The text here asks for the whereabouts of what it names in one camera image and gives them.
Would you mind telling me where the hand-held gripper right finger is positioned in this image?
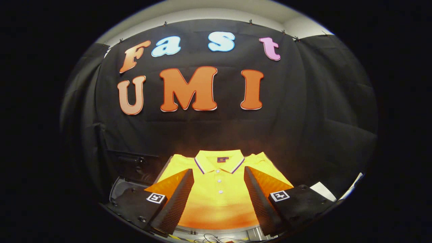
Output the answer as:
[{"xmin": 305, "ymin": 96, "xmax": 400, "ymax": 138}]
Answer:
[{"xmin": 244, "ymin": 166, "xmax": 338, "ymax": 237}]

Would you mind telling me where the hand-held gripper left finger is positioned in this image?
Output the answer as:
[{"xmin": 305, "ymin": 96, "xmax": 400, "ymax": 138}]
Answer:
[{"xmin": 105, "ymin": 168, "xmax": 195, "ymax": 237}]

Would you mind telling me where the yellow polo shirt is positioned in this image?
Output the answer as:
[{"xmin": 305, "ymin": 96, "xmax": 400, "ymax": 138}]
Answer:
[{"xmin": 157, "ymin": 150, "xmax": 294, "ymax": 231}]

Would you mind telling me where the dark glass washing machine lid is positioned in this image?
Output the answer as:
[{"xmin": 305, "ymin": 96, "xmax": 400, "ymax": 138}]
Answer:
[{"xmin": 107, "ymin": 150, "xmax": 166, "ymax": 189}]

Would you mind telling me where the white side table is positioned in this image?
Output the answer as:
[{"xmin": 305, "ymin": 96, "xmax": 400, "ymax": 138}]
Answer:
[{"xmin": 310, "ymin": 182, "xmax": 337, "ymax": 201}]

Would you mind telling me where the black floor cable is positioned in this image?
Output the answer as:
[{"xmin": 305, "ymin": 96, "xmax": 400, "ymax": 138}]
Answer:
[{"xmin": 189, "ymin": 231, "xmax": 250, "ymax": 243}]

